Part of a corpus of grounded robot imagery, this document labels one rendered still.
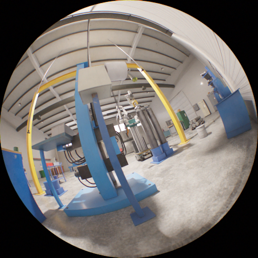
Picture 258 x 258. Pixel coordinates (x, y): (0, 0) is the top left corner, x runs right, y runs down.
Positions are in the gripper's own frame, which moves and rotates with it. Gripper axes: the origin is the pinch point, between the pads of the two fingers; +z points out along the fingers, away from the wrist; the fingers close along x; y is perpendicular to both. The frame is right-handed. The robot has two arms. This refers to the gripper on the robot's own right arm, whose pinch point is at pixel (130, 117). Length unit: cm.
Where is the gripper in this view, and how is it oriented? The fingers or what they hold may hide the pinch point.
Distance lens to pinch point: 268.1
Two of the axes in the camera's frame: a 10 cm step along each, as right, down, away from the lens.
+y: -0.7, 6.5, 7.6
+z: 5.4, 6.6, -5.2
